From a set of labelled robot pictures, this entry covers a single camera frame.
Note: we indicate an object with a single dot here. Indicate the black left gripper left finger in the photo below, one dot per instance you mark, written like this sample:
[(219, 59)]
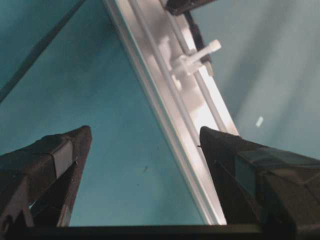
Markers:
[(39, 182)]

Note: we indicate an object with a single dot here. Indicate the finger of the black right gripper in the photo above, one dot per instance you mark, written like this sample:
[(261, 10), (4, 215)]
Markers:
[(179, 7)]

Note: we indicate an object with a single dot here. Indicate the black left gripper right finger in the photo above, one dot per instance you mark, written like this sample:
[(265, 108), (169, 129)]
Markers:
[(265, 193)]

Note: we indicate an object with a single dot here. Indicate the small pale tape piece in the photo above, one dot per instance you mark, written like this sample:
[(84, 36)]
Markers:
[(259, 122)]

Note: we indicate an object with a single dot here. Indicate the aluminium extrusion rail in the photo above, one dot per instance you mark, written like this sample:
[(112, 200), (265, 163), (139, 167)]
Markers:
[(180, 88)]

